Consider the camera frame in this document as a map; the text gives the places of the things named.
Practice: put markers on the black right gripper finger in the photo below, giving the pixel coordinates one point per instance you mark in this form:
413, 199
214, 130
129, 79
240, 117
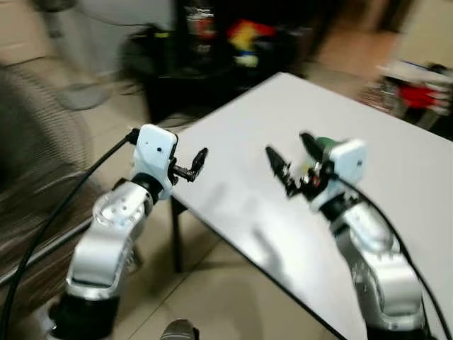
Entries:
277, 164
310, 146

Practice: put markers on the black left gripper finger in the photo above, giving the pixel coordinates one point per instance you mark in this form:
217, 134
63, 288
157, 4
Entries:
199, 159
187, 172

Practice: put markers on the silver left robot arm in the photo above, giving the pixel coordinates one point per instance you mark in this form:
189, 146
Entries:
106, 241

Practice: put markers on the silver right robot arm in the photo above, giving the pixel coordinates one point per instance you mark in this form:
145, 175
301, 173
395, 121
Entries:
379, 273

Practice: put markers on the small green round object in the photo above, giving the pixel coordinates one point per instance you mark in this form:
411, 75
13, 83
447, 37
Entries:
327, 144

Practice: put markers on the black table leg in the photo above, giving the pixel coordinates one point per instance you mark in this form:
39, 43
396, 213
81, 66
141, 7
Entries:
176, 237

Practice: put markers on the black cabinet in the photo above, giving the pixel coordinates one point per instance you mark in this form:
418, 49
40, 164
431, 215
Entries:
177, 78

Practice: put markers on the red box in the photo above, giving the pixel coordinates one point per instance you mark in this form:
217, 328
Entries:
419, 95

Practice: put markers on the red yellow toy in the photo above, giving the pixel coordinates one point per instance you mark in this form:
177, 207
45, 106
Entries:
249, 39

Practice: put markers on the large grey fan grille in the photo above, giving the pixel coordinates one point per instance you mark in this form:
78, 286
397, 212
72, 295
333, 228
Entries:
35, 170

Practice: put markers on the grey standing fan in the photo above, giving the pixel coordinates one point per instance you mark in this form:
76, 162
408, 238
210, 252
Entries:
71, 64

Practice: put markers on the grey robot foot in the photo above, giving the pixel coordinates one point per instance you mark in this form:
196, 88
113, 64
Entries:
179, 331

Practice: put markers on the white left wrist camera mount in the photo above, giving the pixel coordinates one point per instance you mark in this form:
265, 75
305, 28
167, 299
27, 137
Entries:
154, 152

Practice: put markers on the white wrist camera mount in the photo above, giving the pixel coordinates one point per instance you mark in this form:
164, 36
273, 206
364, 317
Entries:
154, 152
345, 164

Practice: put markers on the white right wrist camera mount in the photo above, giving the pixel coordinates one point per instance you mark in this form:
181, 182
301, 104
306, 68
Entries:
345, 164

